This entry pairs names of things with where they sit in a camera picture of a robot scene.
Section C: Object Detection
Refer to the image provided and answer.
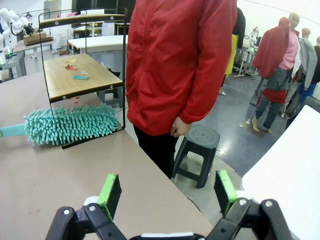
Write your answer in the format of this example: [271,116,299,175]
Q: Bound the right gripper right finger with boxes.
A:
[204,169,295,240]

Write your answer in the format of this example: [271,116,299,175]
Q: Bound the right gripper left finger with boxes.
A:
[44,173,128,240]

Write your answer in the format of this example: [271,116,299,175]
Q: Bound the teal chenille duster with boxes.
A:
[0,103,120,147]

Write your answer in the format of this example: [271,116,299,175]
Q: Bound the person left forearm red sleeve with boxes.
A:
[178,63,238,125]

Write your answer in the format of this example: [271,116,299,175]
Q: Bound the person left hand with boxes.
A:
[169,116,193,138]

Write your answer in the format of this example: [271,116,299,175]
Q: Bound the black plastic stool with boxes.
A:
[171,124,221,190]

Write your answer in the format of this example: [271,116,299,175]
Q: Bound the large white table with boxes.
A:
[241,104,320,240]

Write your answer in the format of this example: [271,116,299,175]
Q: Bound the mannequin with yellow apron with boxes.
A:
[219,7,247,96]

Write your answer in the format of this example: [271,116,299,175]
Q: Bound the person in red jacket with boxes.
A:
[124,0,238,180]

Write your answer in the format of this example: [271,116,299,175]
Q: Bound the mannequin with red hoodie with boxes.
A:
[251,12,301,135]

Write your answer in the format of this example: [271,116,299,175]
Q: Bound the mannequin in black coat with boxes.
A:
[309,36,320,86]

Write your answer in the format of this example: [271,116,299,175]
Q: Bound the white background table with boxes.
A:
[67,34,129,55]

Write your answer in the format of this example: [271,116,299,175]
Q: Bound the mannequin with grey hoodie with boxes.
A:
[284,27,319,118]

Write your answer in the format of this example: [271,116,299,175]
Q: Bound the wooden crate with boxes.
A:
[23,31,55,47]

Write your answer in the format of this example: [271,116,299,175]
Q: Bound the beige mannequin base plate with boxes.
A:
[238,118,267,138]

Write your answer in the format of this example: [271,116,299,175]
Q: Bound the two-tier wooden shelf black frame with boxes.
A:
[38,7,128,150]

